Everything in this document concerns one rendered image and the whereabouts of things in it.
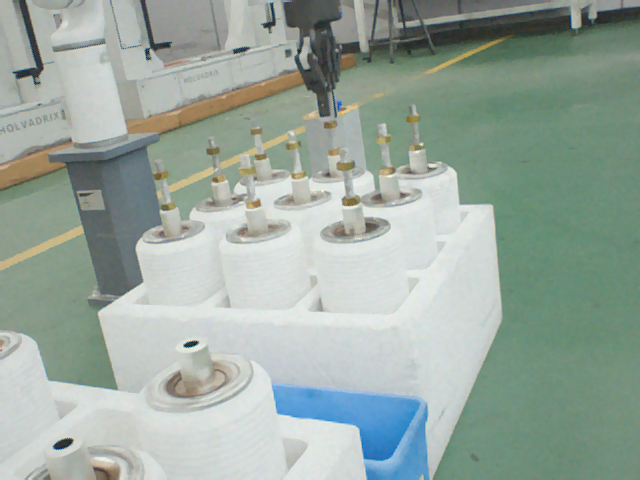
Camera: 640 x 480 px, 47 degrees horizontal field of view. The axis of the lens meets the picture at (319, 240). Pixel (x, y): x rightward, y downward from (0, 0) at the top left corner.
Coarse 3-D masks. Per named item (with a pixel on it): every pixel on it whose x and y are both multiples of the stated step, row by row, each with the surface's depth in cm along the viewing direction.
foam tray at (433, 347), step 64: (448, 256) 86; (128, 320) 85; (192, 320) 81; (256, 320) 77; (320, 320) 75; (384, 320) 72; (448, 320) 82; (128, 384) 89; (320, 384) 77; (384, 384) 73; (448, 384) 82
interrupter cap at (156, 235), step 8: (184, 224) 90; (192, 224) 89; (200, 224) 88; (152, 232) 88; (160, 232) 88; (184, 232) 87; (192, 232) 85; (200, 232) 86; (144, 240) 86; (152, 240) 85; (160, 240) 84; (168, 240) 84; (176, 240) 84
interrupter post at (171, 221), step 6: (174, 210) 86; (162, 216) 86; (168, 216) 86; (174, 216) 86; (162, 222) 87; (168, 222) 86; (174, 222) 86; (180, 222) 87; (168, 228) 86; (174, 228) 86; (180, 228) 87; (168, 234) 87; (174, 234) 87
